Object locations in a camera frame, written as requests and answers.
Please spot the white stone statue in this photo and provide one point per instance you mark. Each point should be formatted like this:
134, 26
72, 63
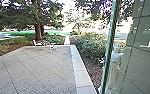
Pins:
115, 63

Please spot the green framed glass door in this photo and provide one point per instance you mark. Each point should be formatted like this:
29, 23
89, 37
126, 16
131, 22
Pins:
108, 43

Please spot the white patio chair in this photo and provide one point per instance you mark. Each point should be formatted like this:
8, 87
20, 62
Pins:
37, 43

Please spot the dark tree trunk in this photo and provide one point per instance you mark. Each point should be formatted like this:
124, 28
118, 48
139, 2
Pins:
38, 31

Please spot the concrete border strip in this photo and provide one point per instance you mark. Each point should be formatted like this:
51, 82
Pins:
81, 75

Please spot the metal patio table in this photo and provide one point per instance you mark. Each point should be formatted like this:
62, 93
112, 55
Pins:
49, 45

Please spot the green shrub bed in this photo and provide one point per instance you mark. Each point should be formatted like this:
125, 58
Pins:
91, 45

